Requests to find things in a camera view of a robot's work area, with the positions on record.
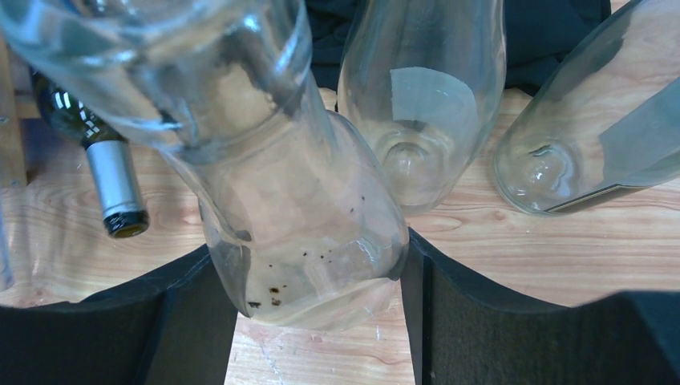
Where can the blue square bottle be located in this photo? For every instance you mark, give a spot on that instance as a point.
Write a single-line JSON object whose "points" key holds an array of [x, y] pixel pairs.
{"points": [[7, 275]]}

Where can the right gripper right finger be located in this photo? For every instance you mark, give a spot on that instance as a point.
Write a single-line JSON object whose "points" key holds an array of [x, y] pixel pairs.
{"points": [[464, 328]]}

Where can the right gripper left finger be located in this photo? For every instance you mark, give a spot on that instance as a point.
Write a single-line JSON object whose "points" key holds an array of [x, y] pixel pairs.
{"points": [[172, 325]]}

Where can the black cloth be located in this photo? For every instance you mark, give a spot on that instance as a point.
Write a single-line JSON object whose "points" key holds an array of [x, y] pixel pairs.
{"points": [[539, 35]]}

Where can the clear bottle with black label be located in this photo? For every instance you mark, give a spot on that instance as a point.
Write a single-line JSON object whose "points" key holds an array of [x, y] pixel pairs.
{"points": [[605, 125]]}

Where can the wooden lattice wine rack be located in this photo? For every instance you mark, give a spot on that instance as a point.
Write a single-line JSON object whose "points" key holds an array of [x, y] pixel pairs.
{"points": [[17, 104]]}

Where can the clear bottle with white label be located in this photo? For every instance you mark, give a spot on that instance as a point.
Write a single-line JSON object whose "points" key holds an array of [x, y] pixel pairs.
{"points": [[423, 81]]}

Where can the dark green bottle silver foil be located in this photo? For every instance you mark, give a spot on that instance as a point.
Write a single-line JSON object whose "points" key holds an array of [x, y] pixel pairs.
{"points": [[108, 155]]}

